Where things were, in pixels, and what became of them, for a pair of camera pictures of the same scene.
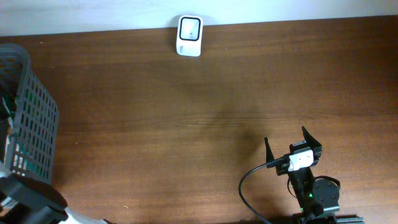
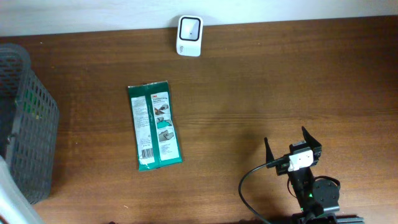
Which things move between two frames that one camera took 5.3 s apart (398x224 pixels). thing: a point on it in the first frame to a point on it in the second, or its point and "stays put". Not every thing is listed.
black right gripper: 316,149 stays put
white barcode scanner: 189,35 stays put
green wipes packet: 8,104 to 157,140
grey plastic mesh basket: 29,118 stays put
